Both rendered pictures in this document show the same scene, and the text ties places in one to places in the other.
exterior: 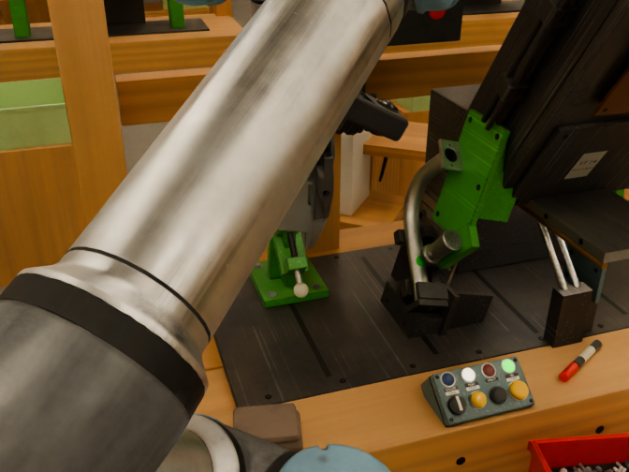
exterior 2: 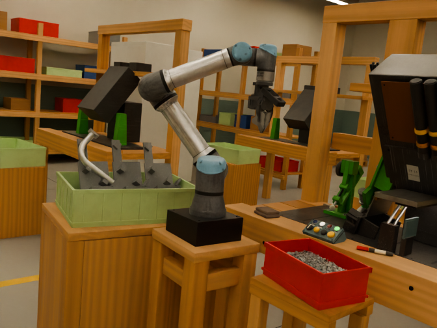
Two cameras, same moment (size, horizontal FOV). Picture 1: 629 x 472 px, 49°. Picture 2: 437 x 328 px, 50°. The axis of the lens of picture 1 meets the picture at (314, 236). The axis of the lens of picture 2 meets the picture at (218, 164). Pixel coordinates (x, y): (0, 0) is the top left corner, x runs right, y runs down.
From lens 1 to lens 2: 1.78 m
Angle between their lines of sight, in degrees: 64
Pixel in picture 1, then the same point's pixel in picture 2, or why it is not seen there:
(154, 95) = (343, 140)
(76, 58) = (315, 118)
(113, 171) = (315, 157)
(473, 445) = not seen: hidden behind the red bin
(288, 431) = (266, 211)
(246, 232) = (181, 72)
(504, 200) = (386, 183)
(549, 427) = not seen: hidden behind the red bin
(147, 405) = (158, 78)
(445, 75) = not seen: outside the picture
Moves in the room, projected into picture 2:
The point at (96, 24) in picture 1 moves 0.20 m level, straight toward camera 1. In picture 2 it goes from (323, 108) to (299, 106)
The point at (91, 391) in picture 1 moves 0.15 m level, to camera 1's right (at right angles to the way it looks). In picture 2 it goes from (155, 75) to (167, 75)
